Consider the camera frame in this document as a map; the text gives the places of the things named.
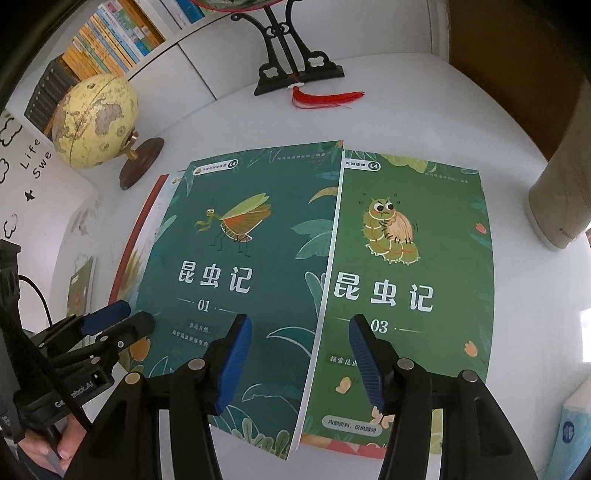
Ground blue tissue pack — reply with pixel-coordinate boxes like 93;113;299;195
560;383;591;480

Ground brown wooden panel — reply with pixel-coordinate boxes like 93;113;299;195
450;0;585;160

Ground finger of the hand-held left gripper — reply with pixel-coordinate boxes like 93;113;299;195
44;311;156;372
32;300;132;354

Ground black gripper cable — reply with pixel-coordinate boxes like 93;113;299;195
0;274;95;432

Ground wall decal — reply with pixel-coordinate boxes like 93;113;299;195
0;108;56;241

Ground row of colourful books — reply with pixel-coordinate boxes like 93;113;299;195
62;0;206;77

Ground beige cylindrical appliance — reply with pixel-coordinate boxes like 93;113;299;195
529;78;591;252

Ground person's left hand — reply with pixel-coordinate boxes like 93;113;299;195
18;415;88;476

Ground yellow desk globe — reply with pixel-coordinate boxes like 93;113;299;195
52;74;165;191

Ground white farm animals book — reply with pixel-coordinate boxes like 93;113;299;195
110;172;195;324

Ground white bookshelf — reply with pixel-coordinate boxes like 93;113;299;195
23;0;451;139

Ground green caterpillar book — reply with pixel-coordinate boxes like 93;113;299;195
295;148;495;462

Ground dark green mantis book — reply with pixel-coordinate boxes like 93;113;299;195
121;140;345;461

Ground red tassel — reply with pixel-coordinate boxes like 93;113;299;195
290;85;365;110

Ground black ornate fan stand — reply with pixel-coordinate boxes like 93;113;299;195
231;0;346;97

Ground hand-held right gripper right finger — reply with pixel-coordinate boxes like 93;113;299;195
348;315;539;480

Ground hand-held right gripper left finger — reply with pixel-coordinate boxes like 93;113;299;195
65;314;254;480

